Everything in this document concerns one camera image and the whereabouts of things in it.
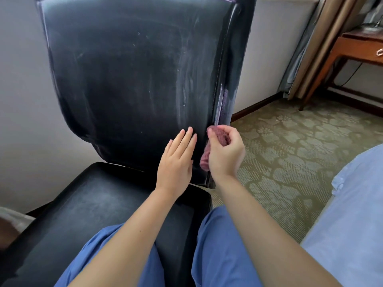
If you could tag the person's left hand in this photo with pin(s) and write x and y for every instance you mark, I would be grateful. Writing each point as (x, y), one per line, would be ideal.
(176, 170)

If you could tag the person's right hand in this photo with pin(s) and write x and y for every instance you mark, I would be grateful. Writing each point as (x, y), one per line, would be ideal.
(227, 158)

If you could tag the pink cleaning cloth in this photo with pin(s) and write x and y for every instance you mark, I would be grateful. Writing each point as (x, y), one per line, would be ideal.
(220, 135)

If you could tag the black leather chair backrest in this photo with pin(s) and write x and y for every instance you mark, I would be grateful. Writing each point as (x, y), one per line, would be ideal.
(119, 71)

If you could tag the person's right forearm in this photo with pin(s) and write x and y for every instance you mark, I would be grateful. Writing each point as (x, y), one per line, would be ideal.
(269, 245)

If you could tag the person's left forearm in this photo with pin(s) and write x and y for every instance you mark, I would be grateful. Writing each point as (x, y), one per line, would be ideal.
(125, 242)

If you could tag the dark wooden baseboard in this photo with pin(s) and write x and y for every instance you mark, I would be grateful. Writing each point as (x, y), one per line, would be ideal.
(356, 100)
(257, 106)

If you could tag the blue trousers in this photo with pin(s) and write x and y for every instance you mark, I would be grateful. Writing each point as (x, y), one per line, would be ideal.
(218, 260)

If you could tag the wooden furniture leg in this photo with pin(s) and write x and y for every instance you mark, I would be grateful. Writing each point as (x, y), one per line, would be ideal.
(320, 77)

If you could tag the grey curtain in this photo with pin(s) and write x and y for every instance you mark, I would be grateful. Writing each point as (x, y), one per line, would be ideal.
(299, 56)

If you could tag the brown curtain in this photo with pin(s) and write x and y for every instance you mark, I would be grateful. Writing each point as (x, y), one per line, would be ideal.
(326, 41)

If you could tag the white sheer curtain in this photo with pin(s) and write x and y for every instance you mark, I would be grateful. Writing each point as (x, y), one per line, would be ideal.
(18, 216)

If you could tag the brown wooden desk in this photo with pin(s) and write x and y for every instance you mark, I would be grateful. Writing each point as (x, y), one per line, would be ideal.
(359, 46)

